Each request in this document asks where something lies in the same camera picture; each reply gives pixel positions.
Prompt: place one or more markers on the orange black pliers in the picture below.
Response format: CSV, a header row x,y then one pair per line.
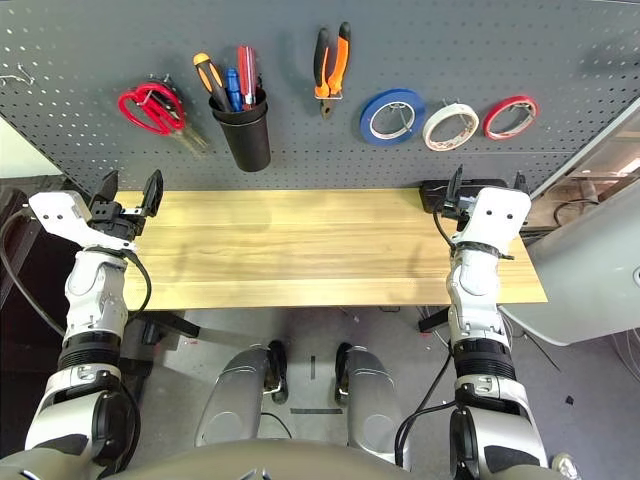
x,y
341,60

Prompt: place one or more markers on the silver robot leg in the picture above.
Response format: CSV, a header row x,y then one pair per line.
x,y
232,400
375,405

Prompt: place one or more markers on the olive grey robot torso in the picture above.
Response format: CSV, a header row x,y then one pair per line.
x,y
275,465

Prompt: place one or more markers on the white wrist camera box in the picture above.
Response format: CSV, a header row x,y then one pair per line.
x,y
60,215
495,215

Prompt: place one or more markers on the black right robot foot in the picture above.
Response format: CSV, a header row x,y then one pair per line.
x,y
344,375

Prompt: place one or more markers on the white sneaker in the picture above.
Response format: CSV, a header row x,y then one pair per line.
x,y
566,467

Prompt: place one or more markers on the black robot foot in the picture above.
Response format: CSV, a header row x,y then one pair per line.
x,y
278,372
344,375

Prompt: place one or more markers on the short black floor tape strip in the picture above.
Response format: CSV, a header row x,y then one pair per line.
x,y
313,368

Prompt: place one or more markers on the silver left robot leg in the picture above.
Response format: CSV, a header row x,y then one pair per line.
x,y
232,400

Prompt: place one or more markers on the orange black screwdriver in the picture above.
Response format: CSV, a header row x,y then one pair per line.
x,y
205,72

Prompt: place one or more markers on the long grey floor tape strip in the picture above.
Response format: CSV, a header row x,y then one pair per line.
x,y
316,411

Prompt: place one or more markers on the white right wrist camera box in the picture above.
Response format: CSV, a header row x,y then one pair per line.
x,y
495,215

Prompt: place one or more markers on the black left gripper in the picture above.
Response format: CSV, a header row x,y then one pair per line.
x,y
115,225

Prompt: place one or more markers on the silver right robot leg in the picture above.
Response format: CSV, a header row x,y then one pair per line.
x,y
375,405

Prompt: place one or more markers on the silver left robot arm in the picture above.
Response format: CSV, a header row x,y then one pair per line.
x,y
90,310

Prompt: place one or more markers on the red tape roll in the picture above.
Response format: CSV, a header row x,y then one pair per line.
x,y
489,125

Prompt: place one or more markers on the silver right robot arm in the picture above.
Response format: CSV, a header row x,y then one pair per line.
x,y
477,300

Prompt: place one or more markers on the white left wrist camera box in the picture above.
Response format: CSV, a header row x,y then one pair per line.
x,y
60,215

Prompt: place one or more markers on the black table support bracket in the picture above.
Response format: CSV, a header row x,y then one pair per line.
x,y
170,327
434,320

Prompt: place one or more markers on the black left robot foot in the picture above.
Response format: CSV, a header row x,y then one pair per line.
x,y
278,372

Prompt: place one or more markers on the black tool case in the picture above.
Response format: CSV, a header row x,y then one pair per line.
x,y
435,197

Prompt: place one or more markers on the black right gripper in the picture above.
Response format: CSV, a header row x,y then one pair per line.
x,y
460,207

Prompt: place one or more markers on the black plastic cup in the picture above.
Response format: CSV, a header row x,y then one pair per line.
x,y
247,145

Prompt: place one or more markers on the grey perforated pegboard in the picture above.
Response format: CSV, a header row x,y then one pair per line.
x,y
450,40

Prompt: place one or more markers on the large white rounded cabinet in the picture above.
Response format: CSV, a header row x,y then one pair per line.
x,y
585,270

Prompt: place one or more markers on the metal pegboard hook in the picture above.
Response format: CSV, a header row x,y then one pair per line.
x,y
401,109
525,107
450,106
155,92

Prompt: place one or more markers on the white tape roll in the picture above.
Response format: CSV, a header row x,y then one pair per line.
x,y
429,132

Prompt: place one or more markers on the blue tape roll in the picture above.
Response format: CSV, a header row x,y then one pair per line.
x,y
367,125

